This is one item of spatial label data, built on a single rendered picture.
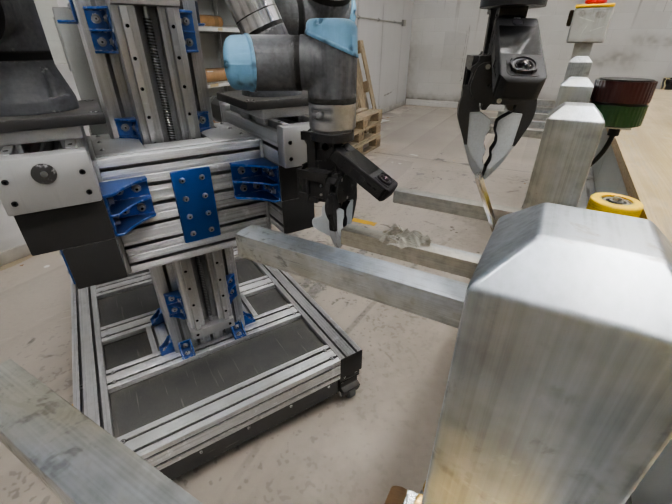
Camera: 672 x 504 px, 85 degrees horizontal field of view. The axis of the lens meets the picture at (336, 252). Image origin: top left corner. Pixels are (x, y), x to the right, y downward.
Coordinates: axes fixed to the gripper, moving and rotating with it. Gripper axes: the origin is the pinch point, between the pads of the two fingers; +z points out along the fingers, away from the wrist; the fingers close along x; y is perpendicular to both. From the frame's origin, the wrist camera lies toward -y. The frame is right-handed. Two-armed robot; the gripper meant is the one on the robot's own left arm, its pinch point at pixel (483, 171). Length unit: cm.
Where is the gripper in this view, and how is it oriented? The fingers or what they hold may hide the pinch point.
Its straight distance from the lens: 54.9
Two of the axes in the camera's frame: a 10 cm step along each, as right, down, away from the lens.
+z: 0.0, 8.7, 4.9
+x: -9.9, -0.8, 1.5
